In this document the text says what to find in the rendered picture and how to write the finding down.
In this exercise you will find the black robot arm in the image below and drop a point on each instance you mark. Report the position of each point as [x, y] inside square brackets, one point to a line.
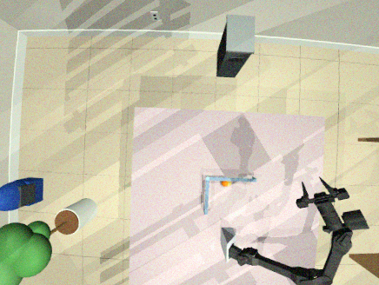
[340, 245]

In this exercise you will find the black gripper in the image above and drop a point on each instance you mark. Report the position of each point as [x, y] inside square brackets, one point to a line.
[324, 205]

